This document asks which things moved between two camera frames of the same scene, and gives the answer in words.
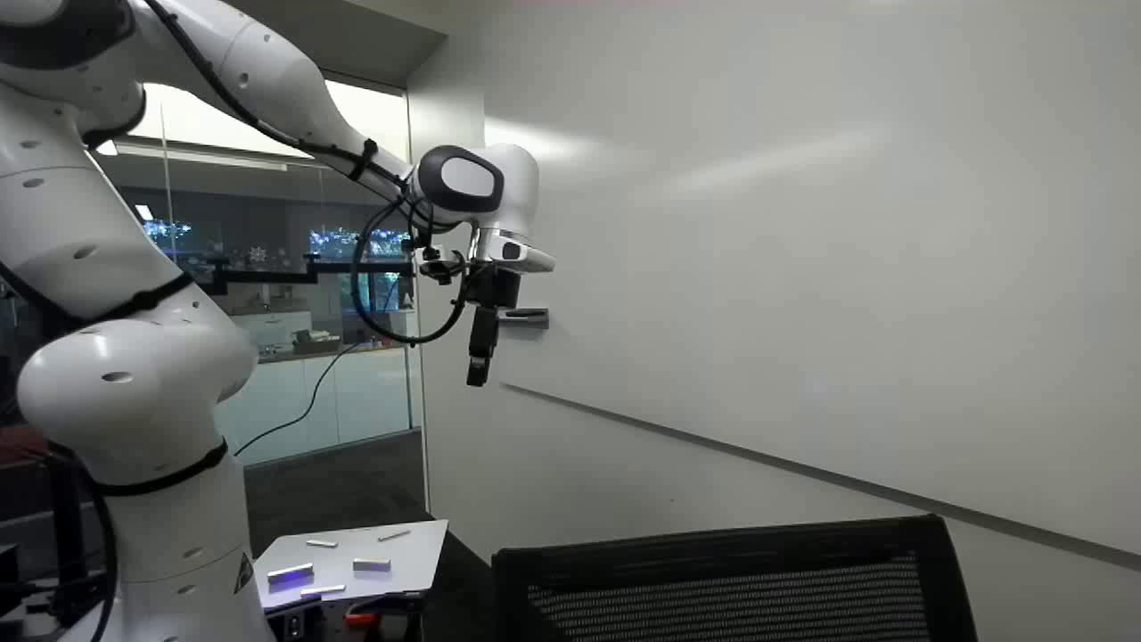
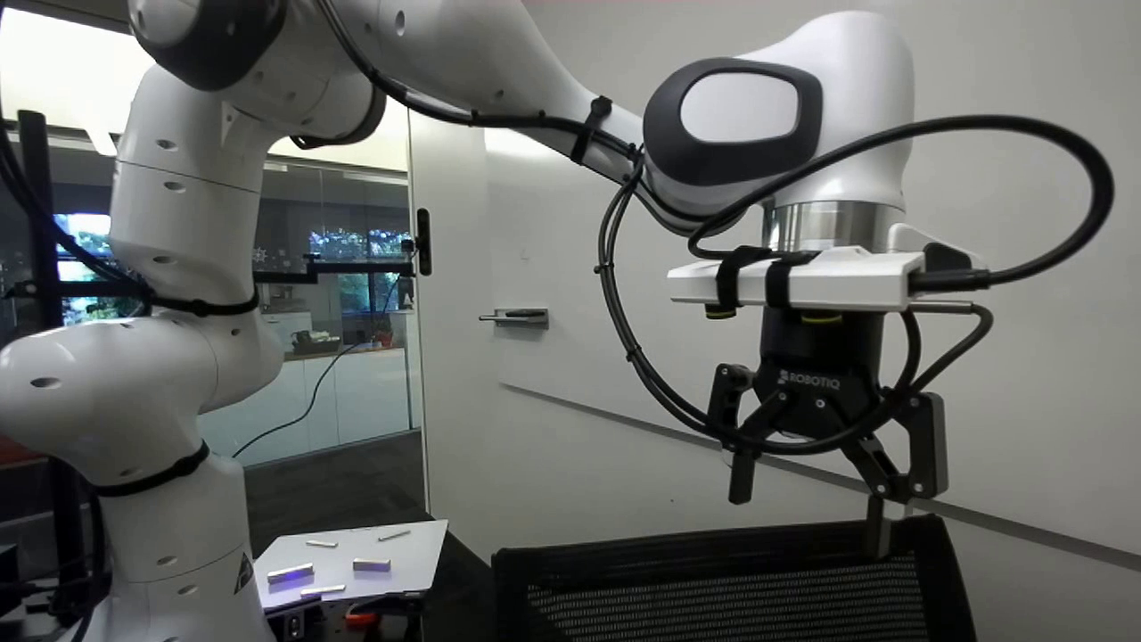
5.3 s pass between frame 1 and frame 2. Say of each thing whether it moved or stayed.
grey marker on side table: stayed
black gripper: moved
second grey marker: stayed
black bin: stayed
